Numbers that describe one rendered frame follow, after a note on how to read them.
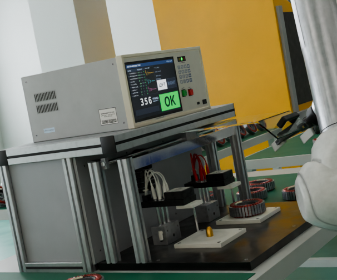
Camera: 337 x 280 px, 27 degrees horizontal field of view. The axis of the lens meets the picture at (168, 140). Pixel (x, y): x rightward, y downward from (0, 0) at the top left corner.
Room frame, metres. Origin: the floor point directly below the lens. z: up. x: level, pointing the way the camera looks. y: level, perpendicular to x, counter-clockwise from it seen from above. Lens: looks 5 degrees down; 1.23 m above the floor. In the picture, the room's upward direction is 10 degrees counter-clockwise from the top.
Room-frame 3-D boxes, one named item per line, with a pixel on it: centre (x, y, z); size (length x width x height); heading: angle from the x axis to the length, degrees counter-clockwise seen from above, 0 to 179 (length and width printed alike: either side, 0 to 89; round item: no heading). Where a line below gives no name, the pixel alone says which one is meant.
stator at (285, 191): (2.38, -0.41, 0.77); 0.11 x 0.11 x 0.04
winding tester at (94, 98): (2.20, 0.13, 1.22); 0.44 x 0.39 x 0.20; 146
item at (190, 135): (2.21, -0.06, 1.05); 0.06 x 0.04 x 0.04; 146
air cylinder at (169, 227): (1.99, 0.05, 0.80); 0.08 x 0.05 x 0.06; 146
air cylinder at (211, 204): (2.20, -0.08, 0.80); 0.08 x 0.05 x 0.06; 146
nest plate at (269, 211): (2.12, -0.20, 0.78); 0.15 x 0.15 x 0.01; 56
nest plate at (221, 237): (1.91, -0.07, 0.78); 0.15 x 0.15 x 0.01; 56
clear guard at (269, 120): (2.19, -0.24, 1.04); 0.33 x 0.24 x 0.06; 56
